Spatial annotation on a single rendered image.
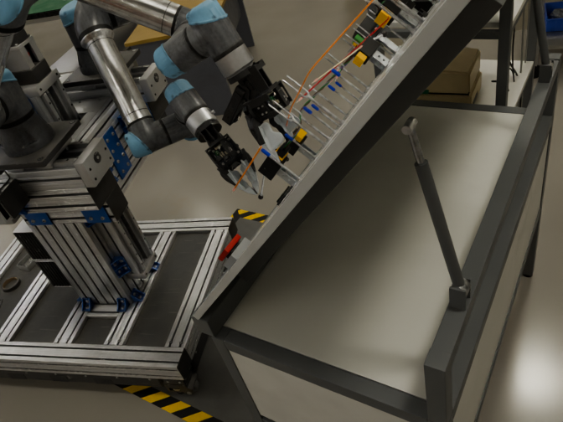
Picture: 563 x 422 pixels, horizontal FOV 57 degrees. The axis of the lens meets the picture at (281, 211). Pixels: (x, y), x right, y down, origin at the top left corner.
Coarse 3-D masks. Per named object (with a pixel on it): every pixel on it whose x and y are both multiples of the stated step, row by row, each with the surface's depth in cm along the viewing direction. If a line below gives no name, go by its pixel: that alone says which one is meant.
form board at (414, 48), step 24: (456, 0) 48; (432, 24) 51; (408, 48) 54; (384, 72) 85; (408, 72) 55; (384, 96) 59; (360, 120) 63; (336, 144) 67; (312, 168) 73; (264, 240) 91; (240, 264) 100; (216, 288) 113
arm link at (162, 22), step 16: (80, 0) 120; (96, 0) 118; (112, 0) 118; (128, 0) 118; (144, 0) 118; (160, 0) 119; (128, 16) 120; (144, 16) 119; (160, 16) 119; (176, 16) 119; (160, 32) 123
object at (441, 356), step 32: (544, 64) 147; (544, 96) 145; (512, 160) 128; (512, 192) 121; (480, 224) 114; (480, 256) 108; (448, 320) 98; (448, 352) 93; (448, 384) 95; (448, 416) 102
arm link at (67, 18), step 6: (66, 6) 179; (72, 6) 177; (60, 12) 177; (66, 12) 175; (72, 12) 175; (60, 18) 178; (66, 18) 176; (72, 18) 176; (66, 24) 178; (72, 24) 177; (66, 30) 180; (72, 30) 179; (72, 36) 180; (72, 42) 183; (78, 42) 181
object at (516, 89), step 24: (528, 0) 187; (408, 24) 187; (504, 24) 167; (504, 48) 172; (528, 48) 222; (504, 72) 177; (528, 72) 218; (480, 96) 213; (504, 96) 183; (528, 96) 236
